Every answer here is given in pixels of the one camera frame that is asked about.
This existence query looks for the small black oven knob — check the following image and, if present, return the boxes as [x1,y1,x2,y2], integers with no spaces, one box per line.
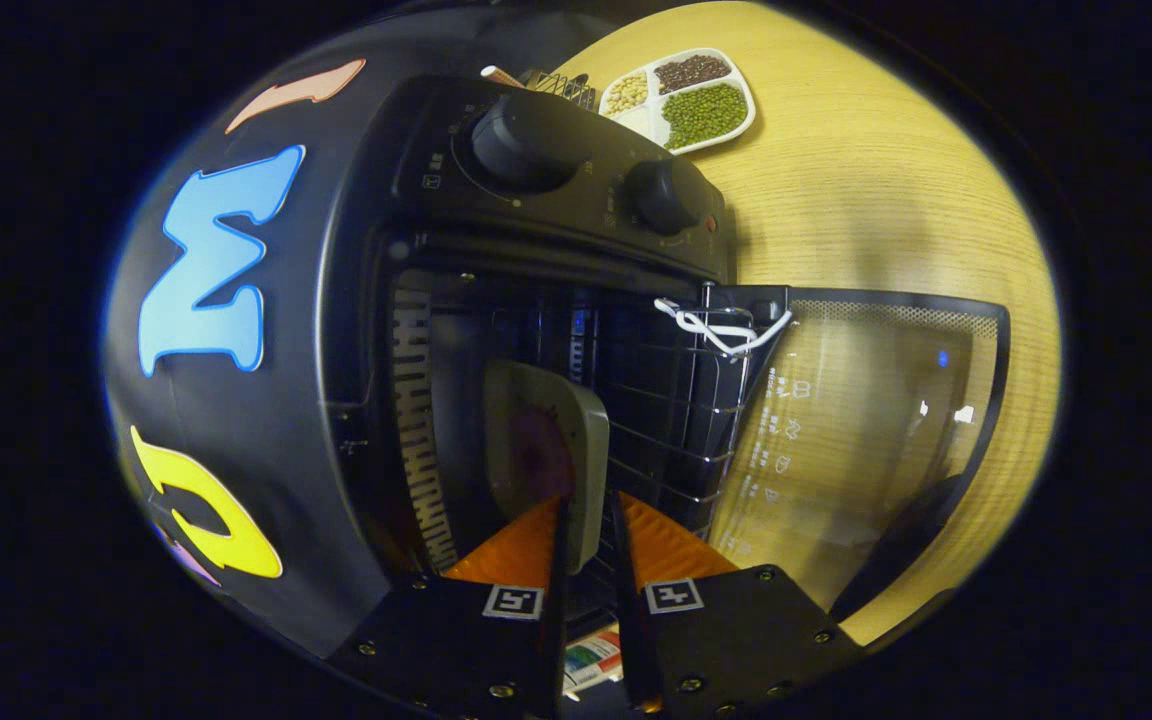
[628,157,714,237]

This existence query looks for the pile of yellow soybeans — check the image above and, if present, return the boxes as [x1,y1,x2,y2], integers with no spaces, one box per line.
[604,72,651,117]

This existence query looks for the pile of red beans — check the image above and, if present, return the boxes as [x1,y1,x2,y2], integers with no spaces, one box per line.
[654,54,733,95]

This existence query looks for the black electric oven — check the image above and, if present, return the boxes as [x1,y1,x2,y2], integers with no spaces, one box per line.
[321,75,1013,661]

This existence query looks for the cream square plate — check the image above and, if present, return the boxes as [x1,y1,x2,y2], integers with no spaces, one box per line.
[483,360,611,577]

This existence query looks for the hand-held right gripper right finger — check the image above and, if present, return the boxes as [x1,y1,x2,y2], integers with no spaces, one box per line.
[611,489,868,717]

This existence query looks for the large black oven knob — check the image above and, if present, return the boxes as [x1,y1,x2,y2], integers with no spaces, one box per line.
[471,92,589,193]

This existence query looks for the metal wire holder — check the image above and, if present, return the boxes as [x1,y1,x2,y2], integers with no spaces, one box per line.
[520,68,598,111]

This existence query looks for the metal oven wire rack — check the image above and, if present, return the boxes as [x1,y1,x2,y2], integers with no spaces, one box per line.
[576,285,779,536]

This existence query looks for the white cord loop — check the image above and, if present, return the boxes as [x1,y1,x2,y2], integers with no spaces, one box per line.
[654,296,795,360]

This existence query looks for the white divided tray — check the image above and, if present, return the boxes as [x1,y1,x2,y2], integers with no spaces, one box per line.
[597,47,758,157]

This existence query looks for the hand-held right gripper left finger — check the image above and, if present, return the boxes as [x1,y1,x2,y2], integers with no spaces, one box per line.
[326,494,570,720]

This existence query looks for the pile of green mung beans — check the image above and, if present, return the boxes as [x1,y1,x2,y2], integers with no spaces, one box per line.
[661,83,749,151]

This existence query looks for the pink ham slice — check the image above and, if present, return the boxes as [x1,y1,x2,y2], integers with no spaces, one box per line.
[509,403,578,503]

